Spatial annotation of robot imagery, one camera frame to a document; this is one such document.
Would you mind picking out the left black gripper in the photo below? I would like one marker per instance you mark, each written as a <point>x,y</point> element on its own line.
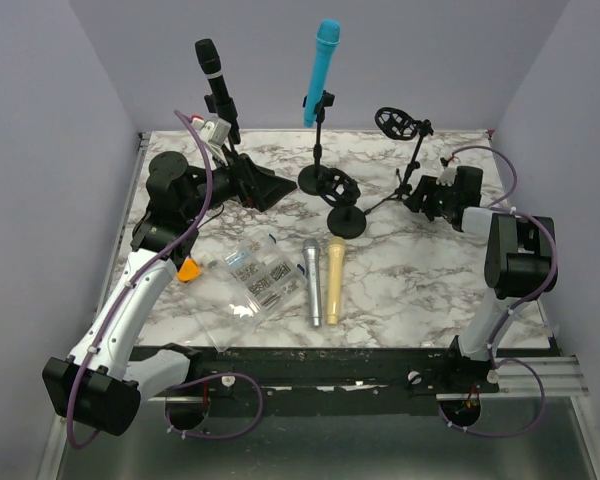
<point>254,185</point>

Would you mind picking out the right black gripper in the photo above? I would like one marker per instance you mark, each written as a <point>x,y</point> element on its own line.
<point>427,185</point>

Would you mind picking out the black round-base stand with clip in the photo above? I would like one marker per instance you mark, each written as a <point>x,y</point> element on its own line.
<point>308,176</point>

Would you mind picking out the black shock-mount mic stand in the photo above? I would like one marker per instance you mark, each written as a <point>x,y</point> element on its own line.
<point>341,193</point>

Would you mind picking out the silver microphone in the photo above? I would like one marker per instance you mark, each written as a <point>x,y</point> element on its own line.
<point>311,256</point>

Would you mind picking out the cream microphone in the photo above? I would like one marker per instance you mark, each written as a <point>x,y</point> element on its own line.
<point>336,251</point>

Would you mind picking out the blue microphone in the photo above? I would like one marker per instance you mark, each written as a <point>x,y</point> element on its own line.
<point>327,40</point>

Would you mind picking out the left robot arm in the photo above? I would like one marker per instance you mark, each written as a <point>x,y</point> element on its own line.
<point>98,384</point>

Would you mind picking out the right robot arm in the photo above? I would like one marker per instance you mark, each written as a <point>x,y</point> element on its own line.
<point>521,252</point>

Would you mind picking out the black round-base mic stand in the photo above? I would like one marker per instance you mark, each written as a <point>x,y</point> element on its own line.
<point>232,145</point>

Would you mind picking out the black microphone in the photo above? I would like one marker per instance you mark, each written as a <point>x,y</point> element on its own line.
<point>219,101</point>

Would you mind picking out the clear plastic screw box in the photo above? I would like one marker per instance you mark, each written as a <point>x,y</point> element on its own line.
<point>252,283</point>

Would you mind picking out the orange plastic piece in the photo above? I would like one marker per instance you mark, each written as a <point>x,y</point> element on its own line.
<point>189,271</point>

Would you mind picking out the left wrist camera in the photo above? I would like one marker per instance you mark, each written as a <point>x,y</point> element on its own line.
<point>214,133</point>

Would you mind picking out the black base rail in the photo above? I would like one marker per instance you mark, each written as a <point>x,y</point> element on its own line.
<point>321,382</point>

